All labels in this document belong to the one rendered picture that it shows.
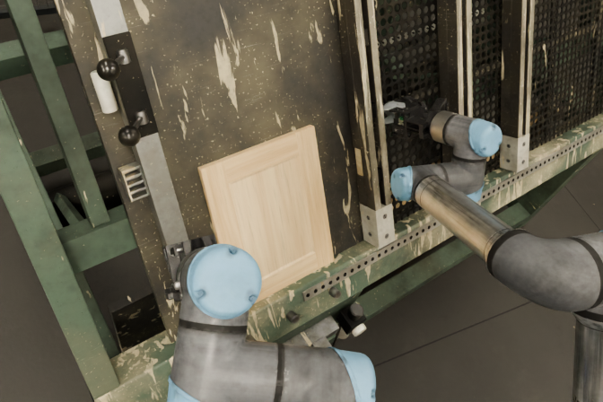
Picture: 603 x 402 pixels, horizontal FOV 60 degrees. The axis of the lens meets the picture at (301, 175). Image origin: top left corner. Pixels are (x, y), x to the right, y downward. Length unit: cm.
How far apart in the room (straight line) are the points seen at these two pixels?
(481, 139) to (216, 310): 78
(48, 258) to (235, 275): 62
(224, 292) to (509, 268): 51
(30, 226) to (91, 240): 17
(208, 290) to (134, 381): 79
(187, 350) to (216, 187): 67
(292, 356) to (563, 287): 46
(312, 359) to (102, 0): 73
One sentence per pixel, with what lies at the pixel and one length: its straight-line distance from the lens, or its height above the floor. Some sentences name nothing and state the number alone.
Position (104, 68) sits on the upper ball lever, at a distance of 93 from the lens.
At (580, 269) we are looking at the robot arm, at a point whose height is 155.
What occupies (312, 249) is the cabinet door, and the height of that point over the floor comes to 95.
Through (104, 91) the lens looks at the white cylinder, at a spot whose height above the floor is 142.
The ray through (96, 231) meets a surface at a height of 114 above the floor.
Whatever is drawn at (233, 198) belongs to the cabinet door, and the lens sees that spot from 124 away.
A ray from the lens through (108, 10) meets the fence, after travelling 104.
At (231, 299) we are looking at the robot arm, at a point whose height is 167.
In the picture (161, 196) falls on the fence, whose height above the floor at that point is 123.
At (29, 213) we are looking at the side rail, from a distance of 107.
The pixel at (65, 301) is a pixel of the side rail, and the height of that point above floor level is 112.
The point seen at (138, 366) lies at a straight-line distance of 134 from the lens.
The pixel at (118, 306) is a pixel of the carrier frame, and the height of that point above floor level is 83.
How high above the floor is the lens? 217
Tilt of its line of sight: 52 degrees down
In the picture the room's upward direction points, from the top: 17 degrees clockwise
